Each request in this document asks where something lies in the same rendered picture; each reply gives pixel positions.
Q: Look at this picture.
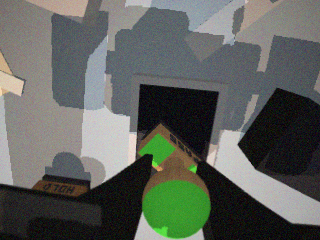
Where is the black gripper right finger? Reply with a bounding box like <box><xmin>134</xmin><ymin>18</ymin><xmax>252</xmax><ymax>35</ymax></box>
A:
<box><xmin>196</xmin><ymin>161</ymin><xmax>320</xmax><ymax>240</ymax></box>

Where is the yellow rubber stamp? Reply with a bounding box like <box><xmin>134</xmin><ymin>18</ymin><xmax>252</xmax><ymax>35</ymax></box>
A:
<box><xmin>32</xmin><ymin>174</ymin><xmax>90</xmax><ymax>197</ymax></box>

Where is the cream paper card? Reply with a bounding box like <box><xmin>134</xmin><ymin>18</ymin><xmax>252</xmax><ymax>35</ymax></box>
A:
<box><xmin>0</xmin><ymin>49</ymin><xmax>24</xmax><ymax>96</ymax></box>

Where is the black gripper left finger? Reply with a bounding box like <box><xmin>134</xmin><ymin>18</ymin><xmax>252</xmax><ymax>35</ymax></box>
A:
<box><xmin>0</xmin><ymin>154</ymin><xmax>153</xmax><ymax>240</ymax></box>

